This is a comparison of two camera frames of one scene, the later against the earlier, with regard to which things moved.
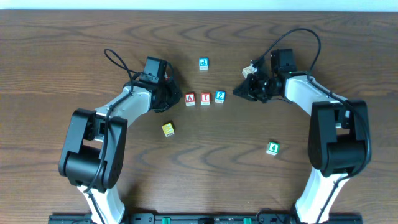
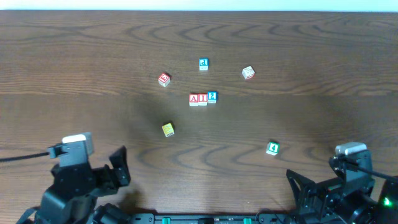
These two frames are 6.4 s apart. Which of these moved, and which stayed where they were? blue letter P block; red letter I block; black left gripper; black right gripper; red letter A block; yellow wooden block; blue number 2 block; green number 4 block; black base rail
Moved: blue number 2 block; red letter A block; black right gripper; black left gripper; red letter I block
Stayed: black base rail; green number 4 block; blue letter P block; yellow wooden block
